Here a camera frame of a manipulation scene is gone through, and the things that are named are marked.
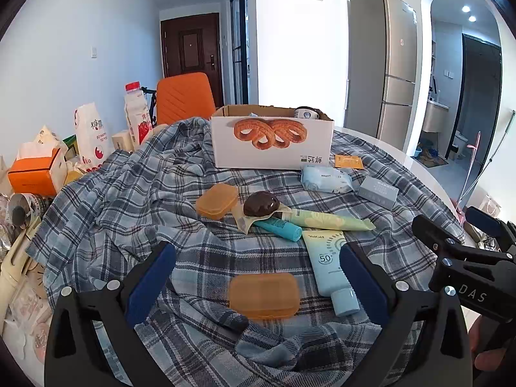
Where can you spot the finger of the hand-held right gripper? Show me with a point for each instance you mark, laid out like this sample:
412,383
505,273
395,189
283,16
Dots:
437,238
494,225

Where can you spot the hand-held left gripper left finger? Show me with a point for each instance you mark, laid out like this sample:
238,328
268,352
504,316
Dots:
151,282

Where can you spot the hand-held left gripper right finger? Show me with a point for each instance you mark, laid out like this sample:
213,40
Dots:
363,286

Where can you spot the blue and yellow sunscreen tube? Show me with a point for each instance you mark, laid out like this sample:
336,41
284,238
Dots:
328,266

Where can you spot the pale green tube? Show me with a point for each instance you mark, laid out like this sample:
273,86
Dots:
330,221

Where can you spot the small grey box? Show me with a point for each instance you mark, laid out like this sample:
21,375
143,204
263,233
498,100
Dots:
378,192

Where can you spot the orange translucent plastic case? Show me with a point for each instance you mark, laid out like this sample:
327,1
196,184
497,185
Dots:
217,201
264,296

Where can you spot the teal tube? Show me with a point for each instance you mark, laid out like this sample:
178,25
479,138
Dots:
280,229

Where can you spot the light blue wipes pack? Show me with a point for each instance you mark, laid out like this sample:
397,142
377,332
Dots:
325,180

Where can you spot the beige packet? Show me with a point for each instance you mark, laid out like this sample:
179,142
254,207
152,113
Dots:
246,222

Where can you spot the orange sachet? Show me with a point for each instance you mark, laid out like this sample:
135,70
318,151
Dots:
349,161

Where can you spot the dark brown round bun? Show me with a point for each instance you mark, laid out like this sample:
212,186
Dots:
261,203

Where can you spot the cardboard box with pastry print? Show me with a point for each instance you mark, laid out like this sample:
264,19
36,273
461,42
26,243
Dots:
266,151

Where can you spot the person's right hand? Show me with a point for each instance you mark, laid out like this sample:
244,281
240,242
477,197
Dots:
481,336

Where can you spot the white gift bag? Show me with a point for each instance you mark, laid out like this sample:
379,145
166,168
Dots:
492,206

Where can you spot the mop with white pole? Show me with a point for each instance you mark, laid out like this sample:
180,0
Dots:
475,161

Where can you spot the blue plaid blanket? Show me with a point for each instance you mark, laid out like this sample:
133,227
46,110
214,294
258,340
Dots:
161,209

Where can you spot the brown doormat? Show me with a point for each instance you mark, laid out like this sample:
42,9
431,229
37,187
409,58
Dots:
433,161

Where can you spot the white toilet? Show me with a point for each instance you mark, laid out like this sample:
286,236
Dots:
459,142

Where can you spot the dark interior door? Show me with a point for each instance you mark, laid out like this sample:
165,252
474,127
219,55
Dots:
479,121

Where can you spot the beige bathroom cabinet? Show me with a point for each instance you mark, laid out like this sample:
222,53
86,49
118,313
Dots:
435,117

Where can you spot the yellow packet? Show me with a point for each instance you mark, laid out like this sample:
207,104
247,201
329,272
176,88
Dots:
74,177

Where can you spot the small cream box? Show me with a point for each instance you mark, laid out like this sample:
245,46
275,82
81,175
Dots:
121,141

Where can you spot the roll of patterned tape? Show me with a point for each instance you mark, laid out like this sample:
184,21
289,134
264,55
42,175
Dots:
23,209

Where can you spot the orange tissue box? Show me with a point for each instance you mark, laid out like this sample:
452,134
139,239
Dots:
34,175

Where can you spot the green box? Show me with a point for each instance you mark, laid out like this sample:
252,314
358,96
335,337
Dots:
70,145

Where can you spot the milk bottle with red cap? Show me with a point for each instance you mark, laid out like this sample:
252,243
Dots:
138,115

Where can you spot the black bicycle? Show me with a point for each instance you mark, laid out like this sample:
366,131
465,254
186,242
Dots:
151,105

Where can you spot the beige refrigerator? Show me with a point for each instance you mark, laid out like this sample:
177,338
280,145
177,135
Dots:
383,68

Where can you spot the white patterned cup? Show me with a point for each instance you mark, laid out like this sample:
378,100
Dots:
307,113

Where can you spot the orange chair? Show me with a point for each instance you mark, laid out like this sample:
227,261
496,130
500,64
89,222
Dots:
185,98

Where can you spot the brown entrance door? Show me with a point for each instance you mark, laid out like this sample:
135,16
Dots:
191,48

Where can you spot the black framed glass door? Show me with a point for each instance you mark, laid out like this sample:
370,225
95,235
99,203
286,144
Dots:
240,40

